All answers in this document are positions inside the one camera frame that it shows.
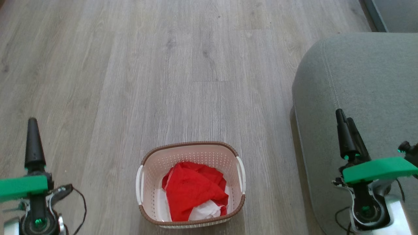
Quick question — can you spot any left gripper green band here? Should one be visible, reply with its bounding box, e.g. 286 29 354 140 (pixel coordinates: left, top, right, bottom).
0 117 54 218

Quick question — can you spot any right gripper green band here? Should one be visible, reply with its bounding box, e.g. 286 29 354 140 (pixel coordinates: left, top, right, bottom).
336 109 418 210

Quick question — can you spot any red and white garment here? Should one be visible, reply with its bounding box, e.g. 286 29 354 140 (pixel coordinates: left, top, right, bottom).
188 199 228 222

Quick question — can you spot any red cloth garment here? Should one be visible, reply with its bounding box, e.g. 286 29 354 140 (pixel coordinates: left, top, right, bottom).
162 161 229 223

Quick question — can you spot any grey fabric sofa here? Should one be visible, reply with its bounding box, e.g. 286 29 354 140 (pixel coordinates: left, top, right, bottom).
292 32 418 235

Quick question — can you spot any beige laundry basket brown rim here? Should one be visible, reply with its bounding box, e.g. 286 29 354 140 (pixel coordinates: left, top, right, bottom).
136 141 246 228

